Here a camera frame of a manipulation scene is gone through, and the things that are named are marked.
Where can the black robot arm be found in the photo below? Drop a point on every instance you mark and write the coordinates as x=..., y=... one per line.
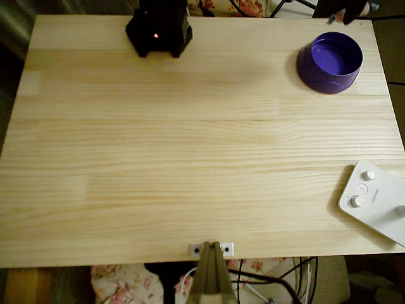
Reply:
x=158, y=25

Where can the white lamp base with knobs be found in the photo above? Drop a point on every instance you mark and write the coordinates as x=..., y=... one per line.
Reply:
x=379, y=206

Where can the black tripod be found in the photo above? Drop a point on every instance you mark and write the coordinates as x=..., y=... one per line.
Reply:
x=280, y=7

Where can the wooden leg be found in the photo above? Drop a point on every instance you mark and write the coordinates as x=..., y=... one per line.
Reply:
x=28, y=285

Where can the floral cloth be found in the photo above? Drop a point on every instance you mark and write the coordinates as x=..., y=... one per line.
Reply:
x=250, y=6
x=120, y=285

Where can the white screw bracket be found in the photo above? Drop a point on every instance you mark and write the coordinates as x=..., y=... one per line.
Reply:
x=191, y=246

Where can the purple bowl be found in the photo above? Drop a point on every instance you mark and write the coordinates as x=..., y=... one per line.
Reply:
x=316, y=79

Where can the grey couch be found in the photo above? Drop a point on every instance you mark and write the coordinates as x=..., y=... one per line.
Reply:
x=16, y=25

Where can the dark background object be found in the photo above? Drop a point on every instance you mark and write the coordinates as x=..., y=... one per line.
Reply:
x=326, y=6

